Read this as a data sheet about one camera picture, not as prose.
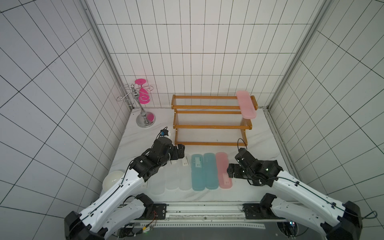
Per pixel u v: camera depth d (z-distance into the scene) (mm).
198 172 856
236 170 693
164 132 658
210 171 855
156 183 798
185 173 854
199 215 727
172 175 835
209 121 997
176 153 655
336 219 393
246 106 794
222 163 873
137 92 914
